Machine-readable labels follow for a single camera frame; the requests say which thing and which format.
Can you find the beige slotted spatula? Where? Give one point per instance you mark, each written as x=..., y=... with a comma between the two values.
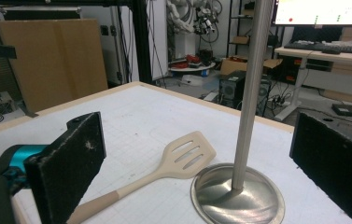
x=139, y=183

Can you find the round white table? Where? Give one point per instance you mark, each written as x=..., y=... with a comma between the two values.
x=192, y=67

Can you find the dark perforated panel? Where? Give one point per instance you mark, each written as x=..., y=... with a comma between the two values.
x=5, y=77

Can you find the brown cardboard panel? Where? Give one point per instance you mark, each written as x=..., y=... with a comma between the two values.
x=55, y=62

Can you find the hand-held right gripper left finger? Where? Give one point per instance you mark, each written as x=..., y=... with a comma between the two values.
x=67, y=168

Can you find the wooden desk with white legs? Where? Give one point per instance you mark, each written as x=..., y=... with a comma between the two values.
x=335, y=57

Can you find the black keyboard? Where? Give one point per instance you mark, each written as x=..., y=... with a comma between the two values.
x=313, y=46

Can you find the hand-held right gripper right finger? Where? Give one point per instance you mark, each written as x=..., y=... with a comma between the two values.
x=335, y=168

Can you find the white grid mat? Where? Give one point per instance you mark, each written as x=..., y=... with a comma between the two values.
x=139, y=124

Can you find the black metal frame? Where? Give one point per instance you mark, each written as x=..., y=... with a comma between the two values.
x=141, y=40

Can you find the black computer tower with label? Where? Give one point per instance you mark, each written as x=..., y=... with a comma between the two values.
x=231, y=90

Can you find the computer monitor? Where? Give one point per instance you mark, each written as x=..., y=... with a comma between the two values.
x=320, y=12

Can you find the open cardboard box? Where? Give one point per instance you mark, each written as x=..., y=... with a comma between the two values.
x=232, y=66

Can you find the metal utensil stand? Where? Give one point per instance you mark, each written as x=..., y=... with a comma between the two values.
x=251, y=93

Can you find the black shelf rack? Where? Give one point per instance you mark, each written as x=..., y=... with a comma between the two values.
x=230, y=28

